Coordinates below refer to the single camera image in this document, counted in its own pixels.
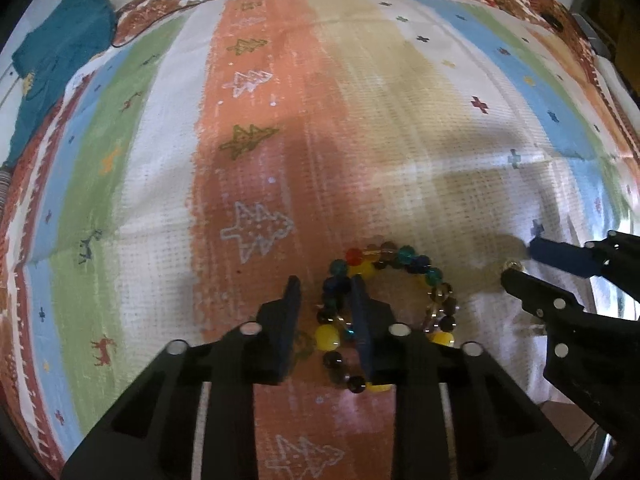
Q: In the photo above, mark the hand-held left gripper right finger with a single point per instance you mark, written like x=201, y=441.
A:
x=361, y=330

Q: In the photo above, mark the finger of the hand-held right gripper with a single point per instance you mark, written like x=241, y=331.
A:
x=537, y=295
x=560, y=255

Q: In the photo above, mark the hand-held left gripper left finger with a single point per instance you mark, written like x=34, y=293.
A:
x=291, y=330

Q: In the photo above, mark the silver metal tin box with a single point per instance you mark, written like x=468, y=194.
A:
x=570, y=420

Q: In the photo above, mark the striped pastel mat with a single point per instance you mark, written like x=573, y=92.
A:
x=350, y=110

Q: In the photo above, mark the teal garment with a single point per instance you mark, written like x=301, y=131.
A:
x=60, y=50

